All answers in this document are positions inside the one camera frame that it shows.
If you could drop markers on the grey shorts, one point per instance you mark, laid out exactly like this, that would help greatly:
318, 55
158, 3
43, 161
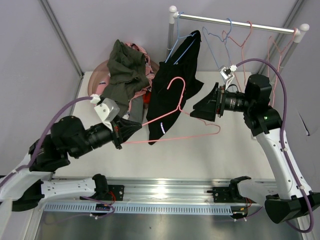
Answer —
136, 112

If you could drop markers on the blue hanger of grey shorts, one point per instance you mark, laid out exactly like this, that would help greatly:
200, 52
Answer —
222, 39

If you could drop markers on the pink hanger of patterned shorts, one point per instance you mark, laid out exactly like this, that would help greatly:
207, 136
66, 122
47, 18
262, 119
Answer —
242, 46

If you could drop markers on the orange shorts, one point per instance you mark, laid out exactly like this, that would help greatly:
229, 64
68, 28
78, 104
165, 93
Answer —
147, 97

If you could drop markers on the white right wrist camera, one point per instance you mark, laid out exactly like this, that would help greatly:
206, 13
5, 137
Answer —
227, 74

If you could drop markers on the blue hanger with black shorts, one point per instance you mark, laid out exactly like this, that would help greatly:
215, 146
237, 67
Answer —
178, 42

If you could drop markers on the pink shark print shorts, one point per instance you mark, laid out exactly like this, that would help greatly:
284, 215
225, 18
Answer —
147, 72

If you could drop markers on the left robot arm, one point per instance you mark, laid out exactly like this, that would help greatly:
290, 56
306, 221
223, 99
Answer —
27, 187

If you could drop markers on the brown translucent laundry basket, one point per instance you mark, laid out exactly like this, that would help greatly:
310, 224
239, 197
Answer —
122, 79

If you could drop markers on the pink hanger of orange shorts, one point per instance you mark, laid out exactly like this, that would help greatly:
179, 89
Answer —
276, 49

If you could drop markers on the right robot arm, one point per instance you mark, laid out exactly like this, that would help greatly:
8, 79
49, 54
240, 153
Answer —
294, 197

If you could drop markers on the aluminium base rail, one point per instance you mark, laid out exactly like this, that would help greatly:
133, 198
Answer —
159, 196

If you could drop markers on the clothes rack with metal rod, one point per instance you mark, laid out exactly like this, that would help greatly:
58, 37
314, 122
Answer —
298, 33

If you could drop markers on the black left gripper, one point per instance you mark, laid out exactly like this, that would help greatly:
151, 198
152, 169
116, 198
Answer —
122, 131

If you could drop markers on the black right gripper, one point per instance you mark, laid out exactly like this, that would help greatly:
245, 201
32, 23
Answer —
206, 108

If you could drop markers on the olive green shorts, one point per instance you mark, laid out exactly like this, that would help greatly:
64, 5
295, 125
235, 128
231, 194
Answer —
125, 72

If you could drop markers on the black shorts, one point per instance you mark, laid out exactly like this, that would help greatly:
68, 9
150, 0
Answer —
174, 83

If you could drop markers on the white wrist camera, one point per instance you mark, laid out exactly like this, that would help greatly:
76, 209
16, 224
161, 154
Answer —
227, 74
106, 109

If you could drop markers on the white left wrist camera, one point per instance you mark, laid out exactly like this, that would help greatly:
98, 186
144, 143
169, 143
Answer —
106, 109

